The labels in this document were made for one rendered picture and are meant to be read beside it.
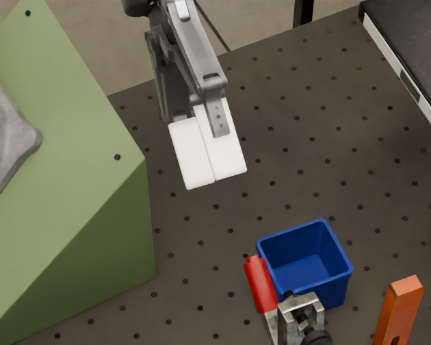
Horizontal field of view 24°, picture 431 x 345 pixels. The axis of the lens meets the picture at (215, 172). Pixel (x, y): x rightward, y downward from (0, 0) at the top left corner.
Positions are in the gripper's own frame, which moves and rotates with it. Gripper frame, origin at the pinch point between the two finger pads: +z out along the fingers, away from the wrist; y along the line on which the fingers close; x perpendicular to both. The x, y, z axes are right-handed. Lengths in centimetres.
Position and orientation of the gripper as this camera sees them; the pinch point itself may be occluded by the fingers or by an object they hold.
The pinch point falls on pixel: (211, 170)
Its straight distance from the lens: 95.5
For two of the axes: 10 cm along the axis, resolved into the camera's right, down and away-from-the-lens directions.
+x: 9.4, -2.7, 2.3
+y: 2.1, -0.8, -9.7
